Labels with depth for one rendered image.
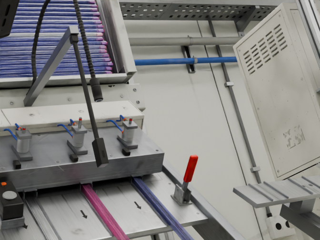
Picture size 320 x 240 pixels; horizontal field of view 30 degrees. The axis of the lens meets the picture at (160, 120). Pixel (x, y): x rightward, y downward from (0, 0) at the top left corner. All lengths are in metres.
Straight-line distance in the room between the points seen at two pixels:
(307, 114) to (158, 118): 1.36
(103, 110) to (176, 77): 2.12
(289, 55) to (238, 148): 1.43
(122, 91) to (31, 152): 0.35
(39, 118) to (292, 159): 1.09
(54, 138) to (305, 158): 1.06
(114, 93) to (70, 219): 0.43
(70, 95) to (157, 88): 1.97
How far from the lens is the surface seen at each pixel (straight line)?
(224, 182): 3.31
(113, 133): 1.26
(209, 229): 1.15
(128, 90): 1.44
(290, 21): 2.09
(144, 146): 1.23
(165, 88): 3.34
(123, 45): 1.44
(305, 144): 2.05
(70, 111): 1.29
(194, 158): 1.12
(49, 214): 1.09
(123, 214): 1.11
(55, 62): 1.15
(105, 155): 0.97
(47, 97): 1.35
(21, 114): 1.26
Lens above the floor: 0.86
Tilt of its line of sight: 17 degrees up
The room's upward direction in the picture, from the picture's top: 15 degrees counter-clockwise
